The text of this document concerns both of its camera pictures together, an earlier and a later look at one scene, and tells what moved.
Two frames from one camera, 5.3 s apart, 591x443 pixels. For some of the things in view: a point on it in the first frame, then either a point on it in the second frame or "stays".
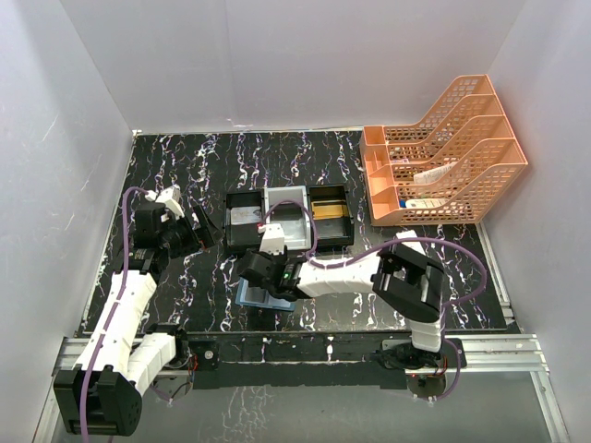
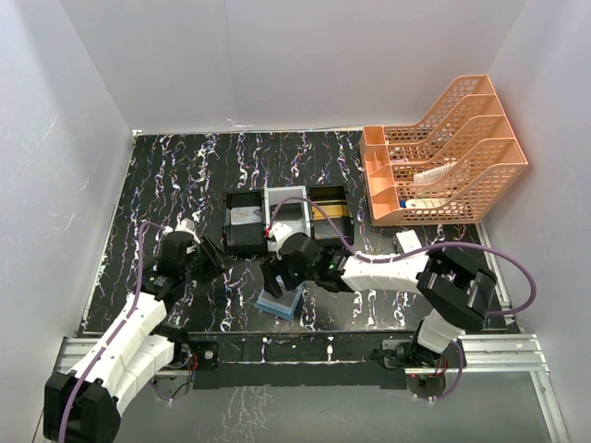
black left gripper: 206,235 to 218,256
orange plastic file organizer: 449,167 stays
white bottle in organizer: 425,203 stays
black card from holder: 286,211 stays
